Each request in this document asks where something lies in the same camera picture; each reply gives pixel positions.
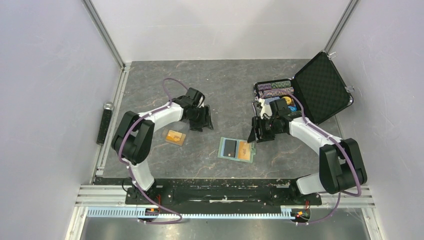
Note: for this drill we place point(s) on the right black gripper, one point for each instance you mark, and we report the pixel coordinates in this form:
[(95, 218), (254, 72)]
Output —
[(257, 123)]

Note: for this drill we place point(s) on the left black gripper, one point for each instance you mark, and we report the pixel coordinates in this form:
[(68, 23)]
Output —
[(206, 121)]

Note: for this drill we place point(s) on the green leather card holder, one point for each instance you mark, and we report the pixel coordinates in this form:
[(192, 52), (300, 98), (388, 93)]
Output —
[(220, 150)]

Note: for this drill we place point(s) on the orange credit card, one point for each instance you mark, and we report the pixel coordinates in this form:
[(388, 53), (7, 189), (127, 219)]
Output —
[(244, 151), (175, 137)]

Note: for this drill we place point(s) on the clear plastic card box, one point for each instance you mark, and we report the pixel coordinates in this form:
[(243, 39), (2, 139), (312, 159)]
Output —
[(164, 132)]

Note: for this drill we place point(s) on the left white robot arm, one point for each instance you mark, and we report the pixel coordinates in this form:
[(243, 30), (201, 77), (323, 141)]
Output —
[(133, 138)]

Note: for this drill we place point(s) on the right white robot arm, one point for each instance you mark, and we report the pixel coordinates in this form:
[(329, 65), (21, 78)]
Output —
[(340, 166)]

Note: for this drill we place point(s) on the yellow dealer chip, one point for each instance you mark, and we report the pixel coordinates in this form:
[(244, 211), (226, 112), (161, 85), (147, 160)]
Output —
[(288, 100)]

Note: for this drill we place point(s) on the black poker chip case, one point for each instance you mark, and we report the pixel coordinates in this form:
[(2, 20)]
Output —
[(318, 85)]

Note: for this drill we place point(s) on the black tool silver knob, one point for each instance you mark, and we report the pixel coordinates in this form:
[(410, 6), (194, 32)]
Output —
[(105, 122)]

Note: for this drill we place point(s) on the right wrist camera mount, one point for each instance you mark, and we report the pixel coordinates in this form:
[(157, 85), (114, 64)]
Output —
[(265, 109)]

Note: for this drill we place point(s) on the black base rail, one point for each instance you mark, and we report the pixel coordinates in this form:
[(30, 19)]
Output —
[(178, 191)]

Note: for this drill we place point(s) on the white slotted cable duct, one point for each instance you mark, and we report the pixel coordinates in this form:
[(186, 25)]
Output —
[(145, 213)]

